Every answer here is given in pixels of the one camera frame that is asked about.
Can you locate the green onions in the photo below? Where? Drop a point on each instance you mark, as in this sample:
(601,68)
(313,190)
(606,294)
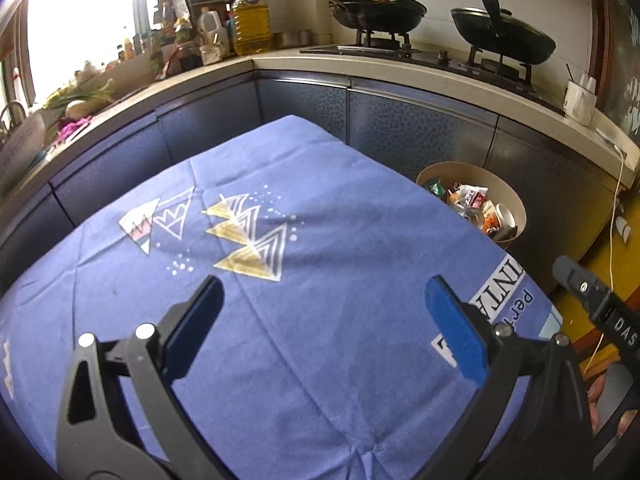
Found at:
(80,95)

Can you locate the small steel bowl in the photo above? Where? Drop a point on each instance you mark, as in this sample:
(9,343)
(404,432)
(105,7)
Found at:
(292,40)

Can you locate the blue printed tablecloth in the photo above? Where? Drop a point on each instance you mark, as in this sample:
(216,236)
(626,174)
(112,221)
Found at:
(325,260)

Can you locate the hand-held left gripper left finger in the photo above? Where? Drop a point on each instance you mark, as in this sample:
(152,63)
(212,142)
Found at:
(192,330)

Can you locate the yellow cooking oil bottle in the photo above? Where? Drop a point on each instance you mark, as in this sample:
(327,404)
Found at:
(250,30)

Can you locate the black wok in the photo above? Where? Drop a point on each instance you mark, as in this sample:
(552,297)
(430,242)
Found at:
(380,15)

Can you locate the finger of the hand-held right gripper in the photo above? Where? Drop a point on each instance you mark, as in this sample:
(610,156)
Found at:
(575,277)

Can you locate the white utensil cup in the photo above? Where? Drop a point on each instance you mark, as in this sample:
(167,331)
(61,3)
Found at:
(580,102)

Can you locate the pink cloth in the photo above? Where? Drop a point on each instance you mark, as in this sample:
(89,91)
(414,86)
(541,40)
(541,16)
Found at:
(75,126)

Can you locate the black lidded pan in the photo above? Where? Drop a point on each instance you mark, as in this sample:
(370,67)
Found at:
(505,35)

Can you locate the red white wrapper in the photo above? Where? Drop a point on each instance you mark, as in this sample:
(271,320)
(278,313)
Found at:
(470,196)

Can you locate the dark patterned door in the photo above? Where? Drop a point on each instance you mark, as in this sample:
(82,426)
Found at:
(625,35)

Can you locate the white radish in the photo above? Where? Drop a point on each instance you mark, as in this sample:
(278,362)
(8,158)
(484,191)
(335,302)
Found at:
(85,108)

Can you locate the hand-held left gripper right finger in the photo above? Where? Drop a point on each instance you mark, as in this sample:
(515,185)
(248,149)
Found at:
(457,330)

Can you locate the person's right hand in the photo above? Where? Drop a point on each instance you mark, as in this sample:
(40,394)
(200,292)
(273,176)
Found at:
(594,405)

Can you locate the white plastic jug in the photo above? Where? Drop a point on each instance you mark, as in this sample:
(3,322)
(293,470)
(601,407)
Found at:
(212,35)

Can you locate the gas stove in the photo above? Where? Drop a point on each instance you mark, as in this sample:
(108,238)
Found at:
(425,57)

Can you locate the kitchen counter cabinet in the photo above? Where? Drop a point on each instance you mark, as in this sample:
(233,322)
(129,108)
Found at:
(400,125)

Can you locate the beige trash bin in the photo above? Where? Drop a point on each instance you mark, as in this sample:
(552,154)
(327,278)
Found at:
(467,172)

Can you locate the kitchen window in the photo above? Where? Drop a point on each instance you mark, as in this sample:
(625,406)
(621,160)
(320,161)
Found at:
(75,25)

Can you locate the chrome faucet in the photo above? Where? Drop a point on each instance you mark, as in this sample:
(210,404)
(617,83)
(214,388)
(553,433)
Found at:
(15,110)

